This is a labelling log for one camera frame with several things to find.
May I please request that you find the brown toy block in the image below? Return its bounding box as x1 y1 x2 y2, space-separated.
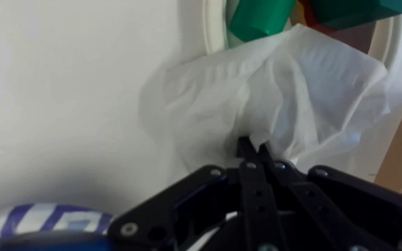
297 0 379 53

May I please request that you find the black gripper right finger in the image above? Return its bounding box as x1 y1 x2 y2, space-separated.
258 142 402 251

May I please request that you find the white plate with toys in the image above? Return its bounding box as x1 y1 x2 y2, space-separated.
199 0 402 67

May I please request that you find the white wipe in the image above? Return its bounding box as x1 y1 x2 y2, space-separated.
137 22 393 175

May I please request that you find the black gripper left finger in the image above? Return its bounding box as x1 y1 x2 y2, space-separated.
107 136 282 251

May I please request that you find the green cylinder toy block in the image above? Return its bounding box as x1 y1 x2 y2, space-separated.
227 0 298 43

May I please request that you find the green prism toy block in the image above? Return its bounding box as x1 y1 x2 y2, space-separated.
308 0 402 32

